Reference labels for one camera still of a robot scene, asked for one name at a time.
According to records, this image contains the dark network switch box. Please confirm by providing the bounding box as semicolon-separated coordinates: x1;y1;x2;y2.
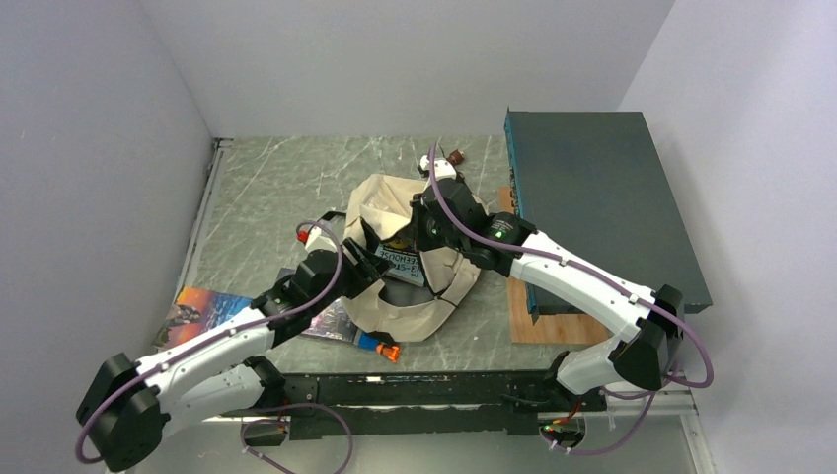
504;111;713;314

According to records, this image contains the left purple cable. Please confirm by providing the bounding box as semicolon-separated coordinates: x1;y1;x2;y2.
73;220;357;474

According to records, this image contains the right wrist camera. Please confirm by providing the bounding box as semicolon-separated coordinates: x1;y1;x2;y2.
418;155;458;180

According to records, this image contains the dark glossy paperback book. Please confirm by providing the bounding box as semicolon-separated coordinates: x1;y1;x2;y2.
301;299;359;344

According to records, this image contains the beige canvas backpack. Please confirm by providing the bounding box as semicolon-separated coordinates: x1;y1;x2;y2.
337;173;481;343

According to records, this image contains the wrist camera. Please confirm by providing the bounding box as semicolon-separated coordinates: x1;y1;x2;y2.
418;155;458;180
296;225;337;254

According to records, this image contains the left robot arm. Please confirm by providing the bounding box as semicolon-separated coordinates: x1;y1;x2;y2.
75;238;391;472

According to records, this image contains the orange pencil sharpener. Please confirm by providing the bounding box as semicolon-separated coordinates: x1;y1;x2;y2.
376;343;401;363

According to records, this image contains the blue Jane Eyre book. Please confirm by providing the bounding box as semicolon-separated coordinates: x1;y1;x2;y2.
151;287;252;352

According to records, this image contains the purple cable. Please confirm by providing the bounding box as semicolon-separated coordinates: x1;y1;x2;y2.
73;220;357;474
425;143;716;457

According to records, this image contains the blue eraser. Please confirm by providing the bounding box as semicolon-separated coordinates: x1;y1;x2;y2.
354;330;380;352

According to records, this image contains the treehouse paperback book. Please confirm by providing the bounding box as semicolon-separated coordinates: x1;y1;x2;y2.
375;244;426;287

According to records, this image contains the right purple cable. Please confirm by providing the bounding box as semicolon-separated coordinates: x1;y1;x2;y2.
425;143;716;457

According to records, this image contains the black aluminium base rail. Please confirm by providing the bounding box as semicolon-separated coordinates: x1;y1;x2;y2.
233;369;645;440

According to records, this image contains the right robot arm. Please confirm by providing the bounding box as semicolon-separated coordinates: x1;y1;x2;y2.
410;179;683;410

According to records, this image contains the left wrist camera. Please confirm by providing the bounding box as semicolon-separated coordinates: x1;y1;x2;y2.
296;225;337;254

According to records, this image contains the wooden board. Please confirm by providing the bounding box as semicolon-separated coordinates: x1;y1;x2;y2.
498;186;611;347

